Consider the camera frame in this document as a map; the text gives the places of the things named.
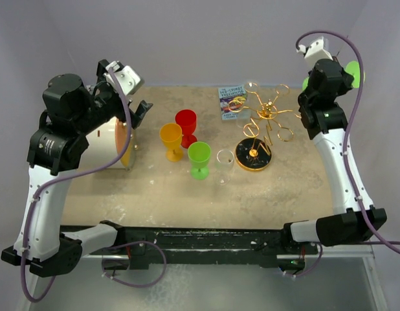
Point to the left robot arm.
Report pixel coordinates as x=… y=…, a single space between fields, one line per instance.
x=71 y=113

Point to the green goblet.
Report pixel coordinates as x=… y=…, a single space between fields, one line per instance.
x=351 y=68
x=199 y=154

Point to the green goblet front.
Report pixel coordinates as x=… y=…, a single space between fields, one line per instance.
x=351 y=68

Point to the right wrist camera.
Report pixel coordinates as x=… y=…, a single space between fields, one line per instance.
x=315 y=51

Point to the white cylinder with orange lid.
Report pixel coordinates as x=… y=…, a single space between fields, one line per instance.
x=105 y=143

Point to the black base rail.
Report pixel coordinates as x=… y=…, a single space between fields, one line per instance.
x=137 y=248

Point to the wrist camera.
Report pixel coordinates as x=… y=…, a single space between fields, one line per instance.
x=130 y=81
x=315 y=51

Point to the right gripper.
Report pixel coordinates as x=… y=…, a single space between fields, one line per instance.
x=347 y=85

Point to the treehouse paperback book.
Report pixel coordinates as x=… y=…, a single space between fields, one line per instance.
x=231 y=100

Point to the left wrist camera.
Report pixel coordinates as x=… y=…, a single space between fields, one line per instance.
x=130 y=81

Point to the clear wine glass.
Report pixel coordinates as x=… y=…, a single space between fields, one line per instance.
x=224 y=165
x=251 y=89

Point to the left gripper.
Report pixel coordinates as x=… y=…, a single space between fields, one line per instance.
x=136 y=116

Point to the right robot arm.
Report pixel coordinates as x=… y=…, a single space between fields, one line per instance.
x=355 y=217

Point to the clear wine glass standing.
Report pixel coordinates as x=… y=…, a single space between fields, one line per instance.
x=224 y=165

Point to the gold wine glass rack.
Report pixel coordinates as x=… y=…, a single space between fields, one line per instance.
x=254 y=153

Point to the red plastic goblet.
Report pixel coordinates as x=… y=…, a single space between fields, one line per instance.
x=187 y=120

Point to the orange plastic goblet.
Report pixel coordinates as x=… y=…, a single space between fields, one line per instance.
x=171 y=136

